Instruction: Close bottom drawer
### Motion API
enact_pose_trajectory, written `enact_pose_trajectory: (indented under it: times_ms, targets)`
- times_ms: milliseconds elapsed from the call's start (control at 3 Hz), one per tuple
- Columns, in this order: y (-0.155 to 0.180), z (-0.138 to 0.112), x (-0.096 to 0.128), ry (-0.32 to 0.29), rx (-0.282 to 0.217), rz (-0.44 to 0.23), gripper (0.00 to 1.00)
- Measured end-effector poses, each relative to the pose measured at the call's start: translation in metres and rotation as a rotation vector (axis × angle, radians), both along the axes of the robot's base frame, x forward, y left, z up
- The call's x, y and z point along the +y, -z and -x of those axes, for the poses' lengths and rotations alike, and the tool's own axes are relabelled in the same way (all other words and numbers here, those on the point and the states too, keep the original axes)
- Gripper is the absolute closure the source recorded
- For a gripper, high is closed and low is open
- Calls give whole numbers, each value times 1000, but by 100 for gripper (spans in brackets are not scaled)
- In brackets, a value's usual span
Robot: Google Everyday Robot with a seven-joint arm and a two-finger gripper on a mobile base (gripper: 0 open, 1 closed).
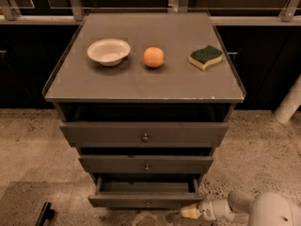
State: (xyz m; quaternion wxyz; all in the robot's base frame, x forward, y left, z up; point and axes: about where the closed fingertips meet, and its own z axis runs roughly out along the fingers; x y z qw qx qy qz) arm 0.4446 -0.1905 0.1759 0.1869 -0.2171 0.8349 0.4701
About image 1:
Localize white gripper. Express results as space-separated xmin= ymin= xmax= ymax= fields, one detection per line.
xmin=181 ymin=199 xmax=234 ymax=222

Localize grey bottom drawer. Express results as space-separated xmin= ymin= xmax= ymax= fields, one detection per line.
xmin=88 ymin=174 xmax=204 ymax=210

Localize grey drawer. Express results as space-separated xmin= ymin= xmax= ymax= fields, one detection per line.
xmin=79 ymin=155 xmax=213 ymax=174
xmin=60 ymin=121 xmax=228 ymax=148
xmin=88 ymin=174 xmax=204 ymax=210

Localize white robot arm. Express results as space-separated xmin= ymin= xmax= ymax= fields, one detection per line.
xmin=180 ymin=190 xmax=301 ymax=226

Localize grey middle drawer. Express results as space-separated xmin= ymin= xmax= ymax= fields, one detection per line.
xmin=79 ymin=155 xmax=213 ymax=174

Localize grey drawer cabinet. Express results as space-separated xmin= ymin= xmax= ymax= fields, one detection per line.
xmin=42 ymin=12 xmax=246 ymax=186

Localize grey top drawer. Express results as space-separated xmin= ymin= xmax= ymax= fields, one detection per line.
xmin=60 ymin=121 xmax=228 ymax=148

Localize black object on floor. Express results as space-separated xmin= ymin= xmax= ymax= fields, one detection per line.
xmin=35 ymin=202 xmax=55 ymax=226

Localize green yellow sponge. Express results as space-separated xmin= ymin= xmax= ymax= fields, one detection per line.
xmin=188 ymin=45 xmax=223 ymax=71

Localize orange fruit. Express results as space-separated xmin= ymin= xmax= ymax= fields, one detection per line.
xmin=143 ymin=47 xmax=165 ymax=68

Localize white bowl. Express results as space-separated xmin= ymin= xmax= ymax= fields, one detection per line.
xmin=87 ymin=39 xmax=131 ymax=67

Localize metal railing frame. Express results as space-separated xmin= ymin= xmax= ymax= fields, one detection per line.
xmin=0 ymin=0 xmax=301 ymax=25

